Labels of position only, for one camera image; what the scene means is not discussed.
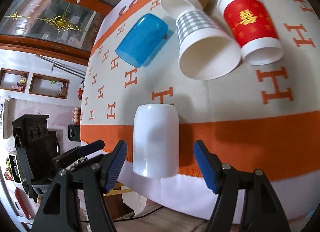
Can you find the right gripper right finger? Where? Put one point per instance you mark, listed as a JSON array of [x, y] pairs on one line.
[[262, 210]]

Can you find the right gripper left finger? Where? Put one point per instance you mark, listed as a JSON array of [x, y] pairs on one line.
[[59, 210]]

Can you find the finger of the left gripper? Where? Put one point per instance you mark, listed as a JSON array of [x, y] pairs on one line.
[[90, 147]]

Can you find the white plastic cup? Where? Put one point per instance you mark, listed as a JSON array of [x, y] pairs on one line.
[[156, 141]]

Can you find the blue translucent plastic cup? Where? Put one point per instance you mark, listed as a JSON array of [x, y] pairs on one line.
[[142, 39]]

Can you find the grey checked paper cup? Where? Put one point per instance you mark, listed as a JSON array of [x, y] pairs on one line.
[[206, 51]]

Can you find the red paper cup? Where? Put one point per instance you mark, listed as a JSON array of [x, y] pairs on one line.
[[253, 29]]

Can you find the red egg carton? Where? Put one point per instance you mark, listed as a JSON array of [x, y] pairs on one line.
[[76, 115]]

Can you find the orange H pattern tablecloth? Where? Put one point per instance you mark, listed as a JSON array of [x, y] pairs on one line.
[[255, 117]]

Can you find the wooden glass door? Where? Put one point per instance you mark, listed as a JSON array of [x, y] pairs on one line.
[[64, 29]]

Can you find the wall niche shelf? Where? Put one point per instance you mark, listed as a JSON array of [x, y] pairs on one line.
[[36, 84]]

